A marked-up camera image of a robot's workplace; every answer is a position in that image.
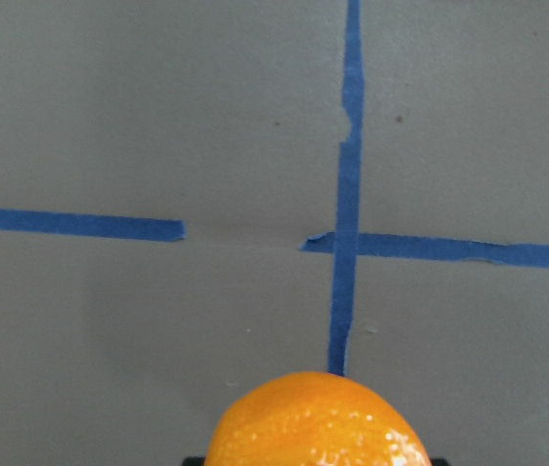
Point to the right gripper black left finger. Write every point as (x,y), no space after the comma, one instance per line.
(193,461)

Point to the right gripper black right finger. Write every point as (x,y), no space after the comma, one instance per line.
(439,462)

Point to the orange fruit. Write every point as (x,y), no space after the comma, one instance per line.
(314,418)

